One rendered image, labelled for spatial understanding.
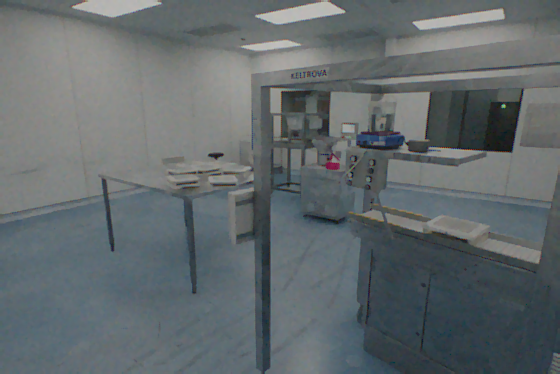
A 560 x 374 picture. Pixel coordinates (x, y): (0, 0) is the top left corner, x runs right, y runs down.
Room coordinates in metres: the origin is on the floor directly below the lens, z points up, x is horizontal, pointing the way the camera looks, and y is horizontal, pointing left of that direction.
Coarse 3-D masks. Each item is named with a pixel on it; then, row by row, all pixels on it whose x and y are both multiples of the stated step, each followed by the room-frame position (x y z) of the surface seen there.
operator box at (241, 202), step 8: (232, 192) 1.52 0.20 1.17; (240, 192) 1.53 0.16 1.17; (248, 192) 1.54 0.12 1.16; (232, 200) 1.50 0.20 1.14; (240, 200) 1.50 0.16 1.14; (248, 200) 1.53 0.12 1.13; (232, 208) 1.50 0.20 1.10; (240, 208) 1.51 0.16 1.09; (248, 208) 1.54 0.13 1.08; (232, 216) 1.50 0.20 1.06; (240, 216) 1.51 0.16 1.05; (248, 216) 1.54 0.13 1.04; (232, 224) 1.50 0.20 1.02; (240, 224) 1.51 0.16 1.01; (248, 224) 1.54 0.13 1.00; (232, 232) 1.50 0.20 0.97; (240, 232) 1.51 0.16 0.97; (248, 232) 1.53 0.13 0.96; (232, 240) 1.50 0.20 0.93; (240, 240) 1.51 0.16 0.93; (248, 240) 1.54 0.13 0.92
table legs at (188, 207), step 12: (108, 204) 3.45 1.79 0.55; (108, 216) 3.43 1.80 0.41; (192, 216) 2.58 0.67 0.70; (108, 228) 3.43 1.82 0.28; (192, 228) 2.57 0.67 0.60; (192, 240) 2.57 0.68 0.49; (192, 252) 2.56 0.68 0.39; (192, 264) 2.56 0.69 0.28; (192, 276) 2.56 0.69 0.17; (192, 288) 2.57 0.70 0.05
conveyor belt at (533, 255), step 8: (368, 216) 1.98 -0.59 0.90; (376, 216) 1.98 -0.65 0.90; (392, 216) 1.99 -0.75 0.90; (400, 216) 1.98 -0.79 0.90; (400, 224) 1.84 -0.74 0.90; (408, 224) 1.84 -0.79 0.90; (416, 224) 1.84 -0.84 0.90; (400, 232) 1.71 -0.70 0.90; (488, 240) 1.60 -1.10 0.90; (456, 248) 1.50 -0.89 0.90; (488, 248) 1.50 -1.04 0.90; (496, 248) 1.50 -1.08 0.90; (504, 248) 1.50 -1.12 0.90; (512, 248) 1.50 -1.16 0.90; (520, 248) 1.50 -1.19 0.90; (520, 256) 1.41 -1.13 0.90; (528, 256) 1.41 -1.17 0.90; (536, 256) 1.41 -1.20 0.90; (512, 264) 1.34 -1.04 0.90
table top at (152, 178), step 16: (112, 176) 3.30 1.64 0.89; (128, 176) 3.30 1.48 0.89; (144, 176) 3.31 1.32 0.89; (160, 176) 3.31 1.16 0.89; (208, 176) 3.33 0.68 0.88; (272, 176) 3.39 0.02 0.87; (160, 192) 2.75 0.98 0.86; (176, 192) 2.64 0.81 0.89; (192, 192) 2.64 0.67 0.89; (208, 192) 2.70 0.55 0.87
